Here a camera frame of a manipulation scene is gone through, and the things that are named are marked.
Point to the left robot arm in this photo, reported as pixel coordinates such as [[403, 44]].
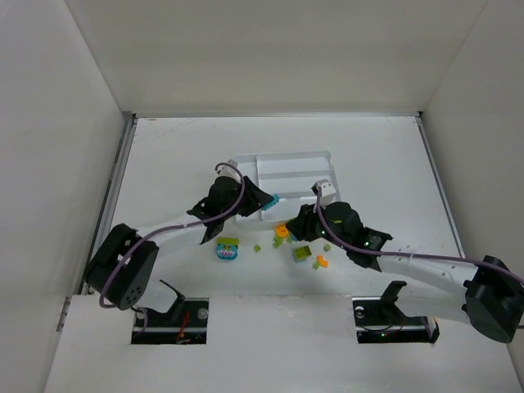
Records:
[[120, 270]]

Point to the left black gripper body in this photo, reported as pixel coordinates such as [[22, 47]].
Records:
[[249, 199]]

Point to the white compartment tray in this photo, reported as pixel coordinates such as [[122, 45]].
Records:
[[290, 176]]

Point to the small orange curved lego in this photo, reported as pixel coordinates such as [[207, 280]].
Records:
[[321, 262]]

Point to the teal green lego stack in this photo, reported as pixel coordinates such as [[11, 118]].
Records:
[[301, 253]]

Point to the orange arch lego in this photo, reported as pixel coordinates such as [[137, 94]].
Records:
[[281, 231]]

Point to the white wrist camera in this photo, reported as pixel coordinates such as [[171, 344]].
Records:
[[228, 169], [325, 192]]

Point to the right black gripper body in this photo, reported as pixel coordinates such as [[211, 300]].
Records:
[[308, 225]]

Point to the small green lego cluster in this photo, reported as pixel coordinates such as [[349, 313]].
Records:
[[279, 241]]

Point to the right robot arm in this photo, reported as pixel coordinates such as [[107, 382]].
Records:
[[484, 294]]

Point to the frog picture lego block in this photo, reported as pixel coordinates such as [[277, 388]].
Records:
[[227, 248]]

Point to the long teal lego brick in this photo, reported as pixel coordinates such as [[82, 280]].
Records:
[[275, 200]]

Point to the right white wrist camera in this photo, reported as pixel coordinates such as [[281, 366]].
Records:
[[325, 192]]

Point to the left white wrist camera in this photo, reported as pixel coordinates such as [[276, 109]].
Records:
[[228, 169]]

